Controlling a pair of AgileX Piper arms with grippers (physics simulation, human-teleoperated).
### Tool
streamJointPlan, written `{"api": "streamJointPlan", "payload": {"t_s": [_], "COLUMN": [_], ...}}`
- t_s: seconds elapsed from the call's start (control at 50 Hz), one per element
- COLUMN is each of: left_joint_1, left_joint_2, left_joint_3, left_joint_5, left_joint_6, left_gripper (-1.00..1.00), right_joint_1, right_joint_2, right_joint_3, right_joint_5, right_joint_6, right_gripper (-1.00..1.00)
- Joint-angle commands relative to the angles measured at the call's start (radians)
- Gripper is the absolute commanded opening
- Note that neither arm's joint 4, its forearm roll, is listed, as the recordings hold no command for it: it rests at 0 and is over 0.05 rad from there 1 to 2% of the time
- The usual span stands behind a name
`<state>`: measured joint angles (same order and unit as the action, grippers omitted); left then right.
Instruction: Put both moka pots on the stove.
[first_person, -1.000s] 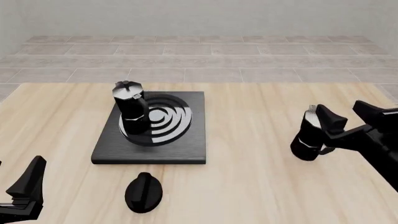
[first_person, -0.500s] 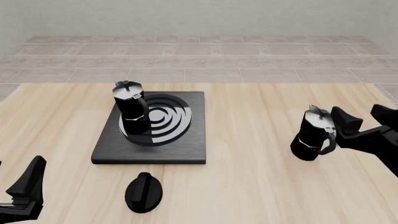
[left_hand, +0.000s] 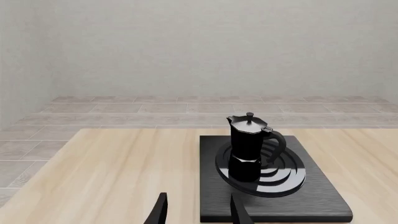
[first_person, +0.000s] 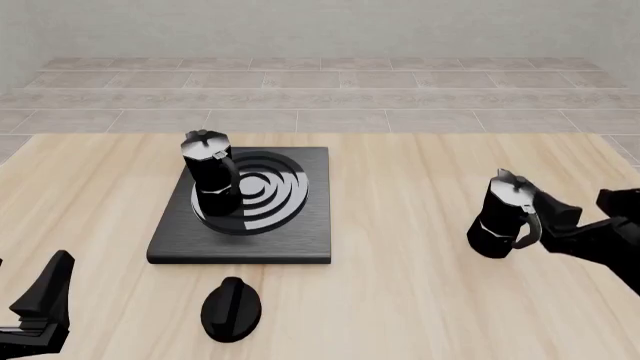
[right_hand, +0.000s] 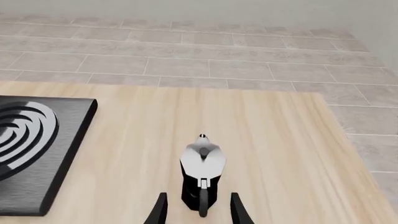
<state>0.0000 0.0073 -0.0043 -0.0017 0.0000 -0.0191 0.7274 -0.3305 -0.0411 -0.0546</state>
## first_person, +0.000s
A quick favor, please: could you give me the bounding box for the round black stove knob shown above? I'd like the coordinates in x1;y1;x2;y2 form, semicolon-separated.
200;276;263;344

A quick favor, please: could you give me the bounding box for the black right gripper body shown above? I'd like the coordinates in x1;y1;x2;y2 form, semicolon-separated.
541;216;640;268

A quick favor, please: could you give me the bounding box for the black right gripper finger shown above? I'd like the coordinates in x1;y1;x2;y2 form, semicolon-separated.
596;188;640;220
532;189;584;242

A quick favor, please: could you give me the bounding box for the flat black stove plate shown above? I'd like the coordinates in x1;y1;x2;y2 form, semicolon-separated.
146;146;333;266

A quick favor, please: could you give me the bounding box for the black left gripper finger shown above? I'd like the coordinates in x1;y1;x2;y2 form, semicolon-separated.
9;249;77;324

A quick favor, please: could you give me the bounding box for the black moka pot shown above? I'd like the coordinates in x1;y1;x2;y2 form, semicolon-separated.
466;168;544;261
180;129;243;219

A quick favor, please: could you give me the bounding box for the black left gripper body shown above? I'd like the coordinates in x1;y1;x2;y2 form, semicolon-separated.
0;315;72;356

